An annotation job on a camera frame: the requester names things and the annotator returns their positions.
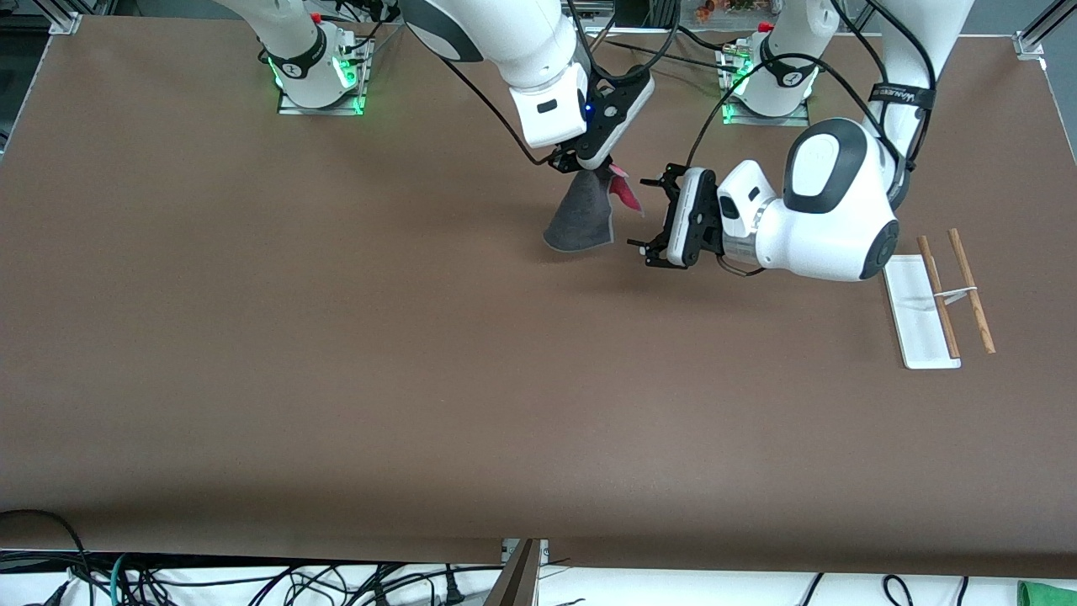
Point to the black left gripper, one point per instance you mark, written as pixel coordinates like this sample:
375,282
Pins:
712,244

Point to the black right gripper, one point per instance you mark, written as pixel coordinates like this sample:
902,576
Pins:
569,159

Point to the grey towel with pink side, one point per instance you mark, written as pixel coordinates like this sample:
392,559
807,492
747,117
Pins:
580,219

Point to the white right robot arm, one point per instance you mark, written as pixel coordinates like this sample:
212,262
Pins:
505,42

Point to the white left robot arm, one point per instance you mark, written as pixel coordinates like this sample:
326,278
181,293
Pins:
833,219

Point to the orange background items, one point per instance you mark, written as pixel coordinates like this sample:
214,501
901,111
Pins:
724,8

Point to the white tie on rods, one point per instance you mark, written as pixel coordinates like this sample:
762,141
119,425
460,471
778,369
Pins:
955,295

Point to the green object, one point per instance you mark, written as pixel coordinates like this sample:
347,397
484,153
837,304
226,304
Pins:
1047,593

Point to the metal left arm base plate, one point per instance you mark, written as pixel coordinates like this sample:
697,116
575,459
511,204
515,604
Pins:
795,120

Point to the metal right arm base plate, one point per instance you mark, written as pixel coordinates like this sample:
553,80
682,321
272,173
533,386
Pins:
336,108

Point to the white rack base plate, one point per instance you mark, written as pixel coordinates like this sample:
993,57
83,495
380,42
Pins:
917,324

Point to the small metal bracket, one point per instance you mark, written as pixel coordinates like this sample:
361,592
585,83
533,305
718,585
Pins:
543,551

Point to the wooden post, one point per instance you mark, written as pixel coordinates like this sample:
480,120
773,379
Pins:
517,585

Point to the metal table corner bracket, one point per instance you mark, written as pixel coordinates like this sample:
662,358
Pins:
1030,46
67,23

